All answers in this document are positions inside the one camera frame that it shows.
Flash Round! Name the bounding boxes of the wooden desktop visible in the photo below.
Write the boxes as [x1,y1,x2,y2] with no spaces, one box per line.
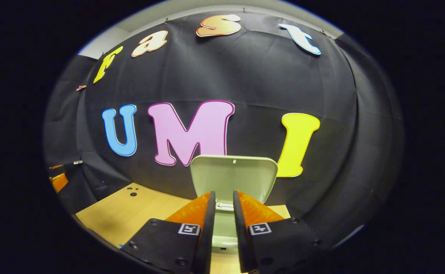
[75,183,291,274]

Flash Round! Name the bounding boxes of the black backdrop cloth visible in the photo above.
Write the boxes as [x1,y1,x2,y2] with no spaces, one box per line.
[43,8,405,248]

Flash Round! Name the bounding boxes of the pale green garbage bin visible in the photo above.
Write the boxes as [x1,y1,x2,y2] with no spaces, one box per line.
[190,155,278,255]

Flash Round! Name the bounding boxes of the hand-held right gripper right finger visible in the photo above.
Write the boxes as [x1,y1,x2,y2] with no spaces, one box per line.
[233,190,324,274]

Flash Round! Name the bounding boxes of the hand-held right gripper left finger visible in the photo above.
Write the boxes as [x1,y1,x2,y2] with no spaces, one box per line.
[121,191,216,274]

